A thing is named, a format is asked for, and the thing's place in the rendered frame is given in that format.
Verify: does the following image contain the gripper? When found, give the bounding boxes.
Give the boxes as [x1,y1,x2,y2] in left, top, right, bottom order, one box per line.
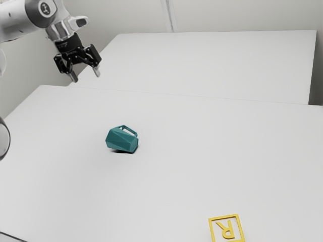
[53,33,103,83]

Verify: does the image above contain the teal faceted mug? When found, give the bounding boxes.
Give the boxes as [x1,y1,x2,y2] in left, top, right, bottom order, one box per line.
[104,124,140,154]

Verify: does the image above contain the yellow framed letter marker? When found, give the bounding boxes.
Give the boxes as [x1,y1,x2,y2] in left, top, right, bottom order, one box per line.
[208,213,246,242]

